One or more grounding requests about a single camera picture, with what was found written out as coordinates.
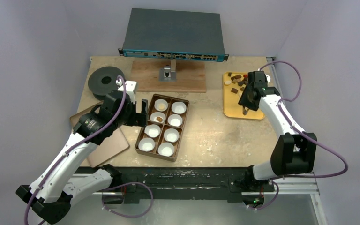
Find dark chocolate piece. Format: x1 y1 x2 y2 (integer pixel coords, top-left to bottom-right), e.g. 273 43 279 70
231 88 239 94

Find metal switch stand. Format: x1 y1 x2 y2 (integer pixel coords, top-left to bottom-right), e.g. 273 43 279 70
158 59 177 82

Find brown box lid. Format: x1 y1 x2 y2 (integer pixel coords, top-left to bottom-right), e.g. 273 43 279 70
69 100 130 168

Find white paper cup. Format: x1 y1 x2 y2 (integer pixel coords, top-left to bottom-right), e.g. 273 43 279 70
164 128 180 143
150 112 165 123
154 99 169 112
144 124 161 138
138 137 156 152
157 142 175 157
171 101 187 114
167 114 183 127

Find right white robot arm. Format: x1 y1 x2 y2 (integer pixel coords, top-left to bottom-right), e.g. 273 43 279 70
238 71 317 191

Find metal tweezers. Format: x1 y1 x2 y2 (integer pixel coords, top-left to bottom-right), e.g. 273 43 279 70
242 106 249 116

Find yellow plastic tray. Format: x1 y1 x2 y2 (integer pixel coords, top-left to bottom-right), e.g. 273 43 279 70
223 72 265 120

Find black filament spool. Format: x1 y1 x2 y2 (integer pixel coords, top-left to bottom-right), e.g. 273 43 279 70
88 66 126 100

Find brown chocolate box tray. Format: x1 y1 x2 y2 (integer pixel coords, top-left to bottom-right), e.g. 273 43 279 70
135 94 190 162

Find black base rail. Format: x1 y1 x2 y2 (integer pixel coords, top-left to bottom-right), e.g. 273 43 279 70
69 167 295 204

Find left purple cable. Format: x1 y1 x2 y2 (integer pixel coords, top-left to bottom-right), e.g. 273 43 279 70
24 75 154 225

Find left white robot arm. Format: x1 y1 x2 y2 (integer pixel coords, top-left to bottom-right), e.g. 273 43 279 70
16 90 149 225

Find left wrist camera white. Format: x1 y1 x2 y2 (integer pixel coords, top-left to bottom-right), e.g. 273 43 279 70
116 79 138 103

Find blue network switch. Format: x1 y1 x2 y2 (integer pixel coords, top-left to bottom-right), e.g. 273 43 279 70
118 8 229 62

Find wooden board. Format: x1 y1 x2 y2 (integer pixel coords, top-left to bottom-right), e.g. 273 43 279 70
128 59 207 93

